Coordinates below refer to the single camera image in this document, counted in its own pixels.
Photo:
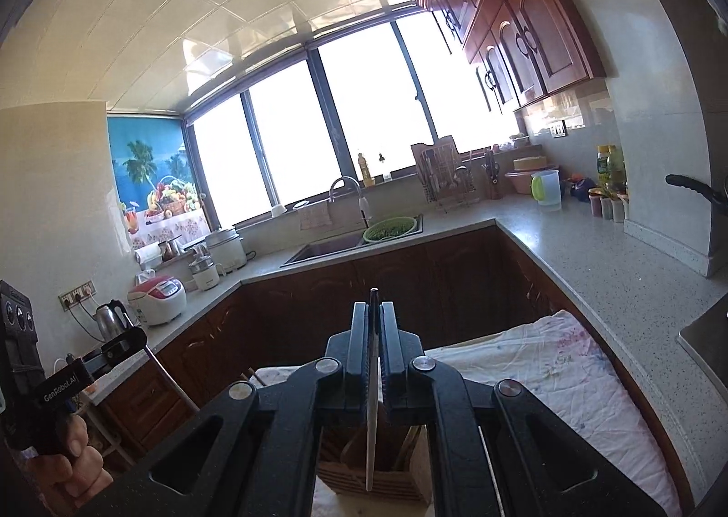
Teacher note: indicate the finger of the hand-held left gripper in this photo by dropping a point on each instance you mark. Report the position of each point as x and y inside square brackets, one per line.
[116, 351]

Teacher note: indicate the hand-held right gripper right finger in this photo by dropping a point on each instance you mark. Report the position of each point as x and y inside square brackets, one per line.
[449, 414]

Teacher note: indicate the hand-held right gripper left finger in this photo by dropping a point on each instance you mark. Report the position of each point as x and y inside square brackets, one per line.
[318, 409]

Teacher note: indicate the metal chopstick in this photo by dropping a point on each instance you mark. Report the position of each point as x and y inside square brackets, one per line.
[173, 380]
[371, 437]

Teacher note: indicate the wooden utensil holder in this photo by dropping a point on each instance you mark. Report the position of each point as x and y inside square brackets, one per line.
[392, 486]

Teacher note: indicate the person's left hand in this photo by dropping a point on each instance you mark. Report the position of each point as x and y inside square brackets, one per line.
[79, 454]

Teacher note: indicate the steel electric kettle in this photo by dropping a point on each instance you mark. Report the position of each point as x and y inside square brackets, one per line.
[111, 321]

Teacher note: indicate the pink white rice cooker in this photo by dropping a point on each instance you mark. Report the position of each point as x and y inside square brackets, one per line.
[159, 301]

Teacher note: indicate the plain wooden chopstick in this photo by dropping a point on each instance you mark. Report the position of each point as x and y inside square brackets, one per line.
[256, 378]

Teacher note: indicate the paper towel roll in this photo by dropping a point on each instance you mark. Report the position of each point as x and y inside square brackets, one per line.
[147, 255]

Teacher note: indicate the floral white tablecloth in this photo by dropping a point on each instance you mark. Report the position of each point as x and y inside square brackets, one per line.
[546, 380]

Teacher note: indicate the wooden lower cabinets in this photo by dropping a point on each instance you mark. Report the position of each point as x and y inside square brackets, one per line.
[318, 301]

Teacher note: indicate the wooden cabinets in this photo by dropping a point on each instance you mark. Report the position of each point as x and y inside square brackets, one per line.
[318, 301]
[500, 11]

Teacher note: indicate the small metal pot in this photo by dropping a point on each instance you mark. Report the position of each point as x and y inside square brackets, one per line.
[169, 250]

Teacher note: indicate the small white steamer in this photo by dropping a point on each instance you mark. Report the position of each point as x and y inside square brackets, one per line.
[205, 275]

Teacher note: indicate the steel kitchen sink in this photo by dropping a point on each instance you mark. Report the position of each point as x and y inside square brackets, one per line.
[330, 252]

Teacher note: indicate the beach fruit poster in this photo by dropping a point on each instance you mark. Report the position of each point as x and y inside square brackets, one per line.
[153, 181]

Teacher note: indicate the pink dish towel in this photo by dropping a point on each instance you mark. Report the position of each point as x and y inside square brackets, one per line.
[315, 217]

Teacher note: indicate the green colander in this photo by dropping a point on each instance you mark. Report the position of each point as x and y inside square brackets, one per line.
[389, 230]

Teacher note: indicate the white bowl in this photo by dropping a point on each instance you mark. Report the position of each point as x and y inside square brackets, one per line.
[278, 211]

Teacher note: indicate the chrome kitchen faucet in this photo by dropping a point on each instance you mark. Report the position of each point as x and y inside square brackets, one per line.
[364, 207]

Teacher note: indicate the speckled grey countertop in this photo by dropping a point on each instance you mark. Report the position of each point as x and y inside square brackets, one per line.
[597, 267]

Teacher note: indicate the knife block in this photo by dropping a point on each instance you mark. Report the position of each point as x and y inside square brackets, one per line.
[493, 179]

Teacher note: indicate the white pitcher green lid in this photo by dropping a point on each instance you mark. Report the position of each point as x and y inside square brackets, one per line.
[547, 192]

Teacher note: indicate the pink basin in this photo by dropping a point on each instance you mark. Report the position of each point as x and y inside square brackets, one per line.
[520, 179]

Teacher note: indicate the spice jar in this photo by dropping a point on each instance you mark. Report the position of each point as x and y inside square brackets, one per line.
[607, 208]
[596, 205]

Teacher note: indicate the blue container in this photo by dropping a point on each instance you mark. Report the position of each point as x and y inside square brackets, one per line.
[580, 190]

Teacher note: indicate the gas stove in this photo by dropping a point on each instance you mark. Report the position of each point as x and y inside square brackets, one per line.
[708, 335]

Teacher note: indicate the green label oil bottle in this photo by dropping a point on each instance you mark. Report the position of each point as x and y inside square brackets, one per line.
[603, 170]

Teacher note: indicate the yellow oil bottle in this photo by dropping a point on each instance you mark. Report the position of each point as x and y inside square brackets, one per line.
[617, 170]

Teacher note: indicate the large kitchen window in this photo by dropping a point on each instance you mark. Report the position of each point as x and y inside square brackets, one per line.
[364, 113]

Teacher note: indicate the black wok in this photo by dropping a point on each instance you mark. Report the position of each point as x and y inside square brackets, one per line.
[697, 188]

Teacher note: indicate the wooden upper cabinets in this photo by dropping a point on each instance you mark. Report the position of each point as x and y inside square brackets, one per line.
[500, 11]

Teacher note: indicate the wall power sockets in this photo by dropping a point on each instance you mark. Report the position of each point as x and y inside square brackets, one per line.
[77, 295]

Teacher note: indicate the wall switch panel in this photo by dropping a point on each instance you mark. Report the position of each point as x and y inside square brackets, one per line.
[557, 129]

